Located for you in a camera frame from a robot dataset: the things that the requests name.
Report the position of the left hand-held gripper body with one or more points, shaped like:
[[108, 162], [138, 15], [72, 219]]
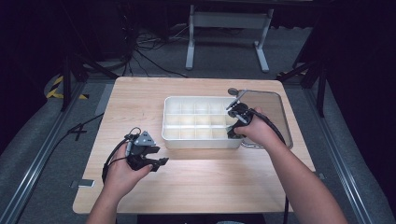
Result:
[[140, 149]]

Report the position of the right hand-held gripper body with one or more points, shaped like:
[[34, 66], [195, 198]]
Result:
[[241, 113]]

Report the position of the white divided storage box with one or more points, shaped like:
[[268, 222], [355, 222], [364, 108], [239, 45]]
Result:
[[199, 123]]

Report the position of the person's right hand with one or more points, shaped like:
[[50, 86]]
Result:
[[258, 130]]

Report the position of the person's left hand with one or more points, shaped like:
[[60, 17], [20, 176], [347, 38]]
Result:
[[123, 179]]

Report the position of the grey round knob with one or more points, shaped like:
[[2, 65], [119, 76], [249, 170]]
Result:
[[232, 91]]

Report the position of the clear plastic box lid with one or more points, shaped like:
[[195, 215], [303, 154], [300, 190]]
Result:
[[271, 102]]

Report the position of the grey floor strip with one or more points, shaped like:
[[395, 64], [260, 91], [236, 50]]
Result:
[[104, 99]]

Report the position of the black metal stand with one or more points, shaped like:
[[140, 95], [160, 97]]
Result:
[[67, 81], [320, 84]]

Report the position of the light green cloth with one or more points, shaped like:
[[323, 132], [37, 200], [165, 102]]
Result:
[[230, 222]]

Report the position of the yellow black floor tape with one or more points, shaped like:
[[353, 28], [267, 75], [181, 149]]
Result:
[[56, 90]]

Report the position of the grey metal table bracket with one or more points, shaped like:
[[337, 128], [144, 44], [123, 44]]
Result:
[[321, 176], [83, 183]]

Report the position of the white metal desk frame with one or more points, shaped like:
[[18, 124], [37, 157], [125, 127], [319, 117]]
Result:
[[229, 20]]

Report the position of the grey metal floor rail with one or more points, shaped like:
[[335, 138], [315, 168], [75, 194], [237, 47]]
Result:
[[336, 149], [37, 161]]

